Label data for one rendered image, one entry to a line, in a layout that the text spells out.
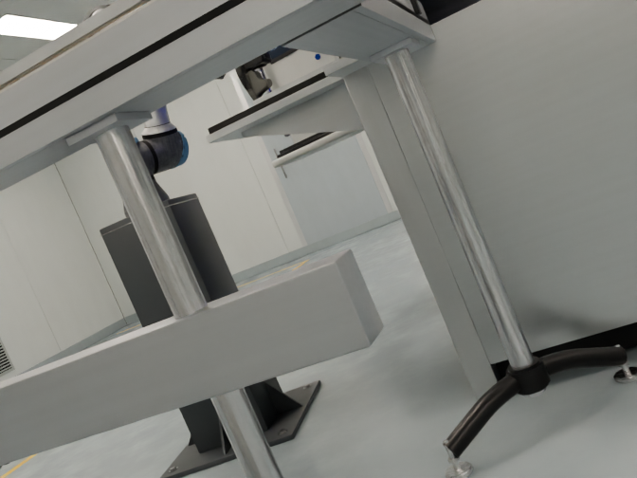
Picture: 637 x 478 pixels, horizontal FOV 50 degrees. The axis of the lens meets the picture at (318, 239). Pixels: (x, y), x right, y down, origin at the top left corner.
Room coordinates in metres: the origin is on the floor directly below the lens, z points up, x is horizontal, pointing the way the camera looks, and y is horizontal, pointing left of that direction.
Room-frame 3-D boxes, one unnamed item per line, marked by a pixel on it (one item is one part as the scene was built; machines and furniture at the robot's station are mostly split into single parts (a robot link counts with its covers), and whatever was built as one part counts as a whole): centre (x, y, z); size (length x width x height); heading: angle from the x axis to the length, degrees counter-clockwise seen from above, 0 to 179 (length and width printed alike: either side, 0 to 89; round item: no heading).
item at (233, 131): (2.05, -0.18, 0.87); 0.70 x 0.48 x 0.02; 159
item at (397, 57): (1.41, -0.29, 0.46); 0.09 x 0.09 x 0.77; 69
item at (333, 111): (1.82, -0.08, 0.80); 0.34 x 0.03 x 0.13; 69
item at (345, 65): (1.56, -0.24, 0.87); 0.14 x 0.13 x 0.02; 69
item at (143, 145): (2.24, 0.46, 0.96); 0.13 x 0.12 x 0.14; 129
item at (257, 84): (1.84, -0.01, 0.95); 0.06 x 0.03 x 0.09; 69
